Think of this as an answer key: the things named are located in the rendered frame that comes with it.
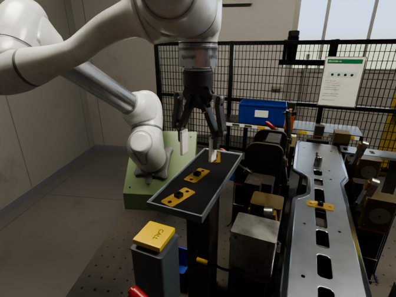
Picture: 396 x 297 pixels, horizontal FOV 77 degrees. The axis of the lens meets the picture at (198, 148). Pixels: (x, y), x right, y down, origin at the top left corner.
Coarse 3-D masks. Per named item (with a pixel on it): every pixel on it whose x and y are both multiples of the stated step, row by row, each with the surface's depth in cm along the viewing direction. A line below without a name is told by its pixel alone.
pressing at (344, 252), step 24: (312, 144) 138; (312, 168) 110; (336, 168) 110; (312, 192) 91; (336, 192) 91; (312, 216) 78; (336, 216) 78; (288, 240) 68; (312, 240) 68; (336, 240) 68; (288, 264) 60; (312, 264) 61; (336, 264) 61; (360, 264) 61; (288, 288) 55; (312, 288) 55; (336, 288) 55; (360, 288) 55
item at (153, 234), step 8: (152, 224) 50; (160, 224) 50; (144, 232) 48; (152, 232) 48; (160, 232) 48; (168, 232) 48; (136, 240) 46; (144, 240) 46; (152, 240) 46; (160, 240) 46; (168, 240) 47; (152, 248) 45; (160, 248) 44
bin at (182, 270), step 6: (180, 252) 95; (186, 252) 94; (180, 258) 96; (186, 258) 95; (180, 264) 97; (186, 264) 96; (180, 270) 95; (186, 270) 85; (180, 276) 84; (186, 276) 87; (180, 282) 85; (186, 282) 88; (180, 288) 86
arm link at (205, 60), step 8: (184, 48) 54; (192, 48) 53; (200, 48) 53; (208, 48) 54; (216, 48) 56; (184, 56) 55; (192, 56) 54; (200, 56) 54; (208, 56) 54; (216, 56) 57; (184, 64) 56; (192, 64) 55; (200, 64) 54; (208, 64) 55; (216, 64) 58
